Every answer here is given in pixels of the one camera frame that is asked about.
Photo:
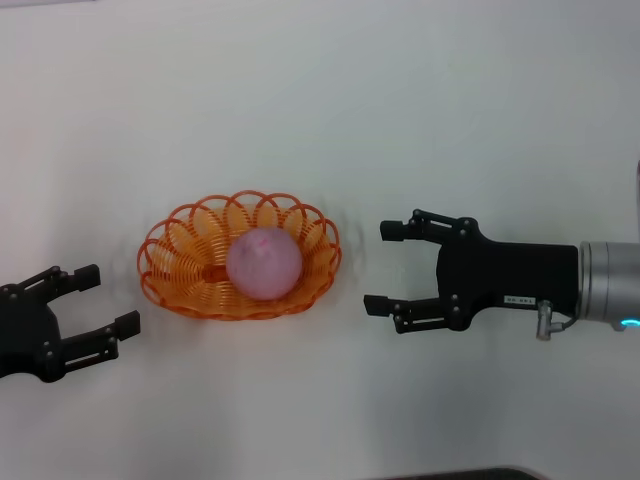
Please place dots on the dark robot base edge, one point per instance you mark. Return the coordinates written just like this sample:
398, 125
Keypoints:
460, 475

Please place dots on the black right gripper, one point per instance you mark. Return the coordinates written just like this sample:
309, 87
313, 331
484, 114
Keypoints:
500, 275

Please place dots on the orange woven plastic basket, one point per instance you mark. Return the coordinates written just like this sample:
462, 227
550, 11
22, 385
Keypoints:
190, 280

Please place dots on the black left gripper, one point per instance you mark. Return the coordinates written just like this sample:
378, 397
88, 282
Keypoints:
30, 330

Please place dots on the pink peach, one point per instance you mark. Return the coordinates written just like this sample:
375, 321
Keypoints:
265, 265

